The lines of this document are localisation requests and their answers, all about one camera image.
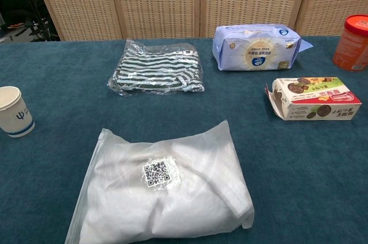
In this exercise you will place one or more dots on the white paper cup blue band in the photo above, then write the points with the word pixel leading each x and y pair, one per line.
pixel 14 111

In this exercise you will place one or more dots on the striped shirt in clear bag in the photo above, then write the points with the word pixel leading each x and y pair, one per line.
pixel 156 68

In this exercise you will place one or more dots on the light blue tissue pack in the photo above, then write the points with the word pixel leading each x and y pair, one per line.
pixel 256 51

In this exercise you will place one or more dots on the white garment in frosted bag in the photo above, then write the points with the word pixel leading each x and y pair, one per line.
pixel 161 198

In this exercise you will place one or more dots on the chocolate cookie box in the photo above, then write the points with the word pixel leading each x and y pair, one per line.
pixel 319 97

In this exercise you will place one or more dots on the teal velvet table cover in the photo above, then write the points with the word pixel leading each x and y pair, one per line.
pixel 57 169

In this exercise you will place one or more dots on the black tripod stand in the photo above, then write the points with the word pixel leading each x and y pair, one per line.
pixel 36 11

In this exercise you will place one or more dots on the orange canister with red lid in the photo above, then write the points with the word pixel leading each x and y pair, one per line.
pixel 352 45

